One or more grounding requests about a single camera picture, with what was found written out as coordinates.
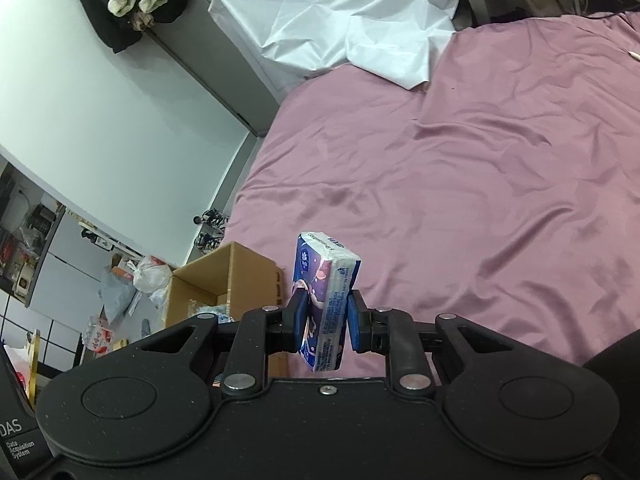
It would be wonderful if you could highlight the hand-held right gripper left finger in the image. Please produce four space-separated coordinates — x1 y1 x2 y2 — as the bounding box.
140 285 311 395

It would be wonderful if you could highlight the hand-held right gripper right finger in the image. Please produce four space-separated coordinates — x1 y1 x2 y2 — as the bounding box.
347 290 516 394

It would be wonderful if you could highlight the blue white tissue pack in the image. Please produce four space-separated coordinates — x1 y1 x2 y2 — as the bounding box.
291 231 362 373

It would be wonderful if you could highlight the brown cardboard box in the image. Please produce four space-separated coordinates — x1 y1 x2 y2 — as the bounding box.
164 241 287 333

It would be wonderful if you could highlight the clear plastic wrapping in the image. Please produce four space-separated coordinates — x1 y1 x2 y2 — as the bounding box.
187 299 235 325

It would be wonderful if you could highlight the red white snack packet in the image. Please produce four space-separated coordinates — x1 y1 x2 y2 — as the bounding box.
82 317 117 357

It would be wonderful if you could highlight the white knotted plastic bag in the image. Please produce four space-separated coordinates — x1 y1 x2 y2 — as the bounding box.
131 255 173 293

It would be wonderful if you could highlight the pink bed sheet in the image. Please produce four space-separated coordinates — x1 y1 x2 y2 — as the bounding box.
222 10 640 378

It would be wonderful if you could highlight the white cabinet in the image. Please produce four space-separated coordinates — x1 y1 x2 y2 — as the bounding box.
27 203 177 333

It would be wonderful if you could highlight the grey blue plastic bag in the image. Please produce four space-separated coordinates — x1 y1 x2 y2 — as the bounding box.
98 265 143 323

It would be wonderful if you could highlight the cluttered storage shelf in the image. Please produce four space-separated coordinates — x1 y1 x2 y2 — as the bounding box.
0 157 67 306

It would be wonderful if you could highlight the white crinkled cover sheet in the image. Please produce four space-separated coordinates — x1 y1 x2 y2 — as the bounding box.
208 0 463 92

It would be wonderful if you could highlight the black hanging garment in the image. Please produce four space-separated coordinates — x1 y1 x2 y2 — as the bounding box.
65 0 190 54

